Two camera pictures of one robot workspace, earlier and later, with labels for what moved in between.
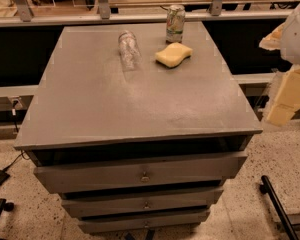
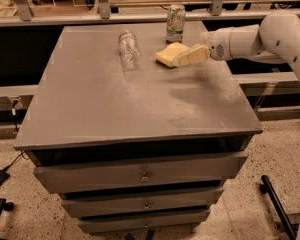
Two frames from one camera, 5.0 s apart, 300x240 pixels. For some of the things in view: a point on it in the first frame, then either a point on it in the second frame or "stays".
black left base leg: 0,206 stays
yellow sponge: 173,55 stays
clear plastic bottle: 129,51 stays
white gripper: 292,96 → 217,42
